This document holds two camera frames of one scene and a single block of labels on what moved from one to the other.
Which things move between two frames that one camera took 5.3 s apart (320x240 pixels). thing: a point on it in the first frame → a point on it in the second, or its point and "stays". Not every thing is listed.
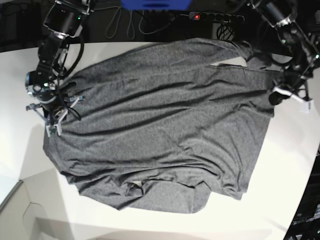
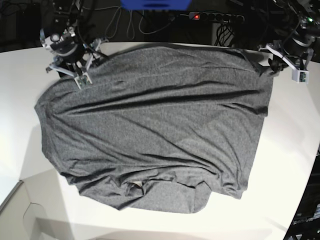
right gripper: [298, 91] → [299, 63]
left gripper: [54, 112] → [82, 75]
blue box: [155, 5] stays
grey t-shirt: [160, 129] stays
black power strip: [215, 17] stays
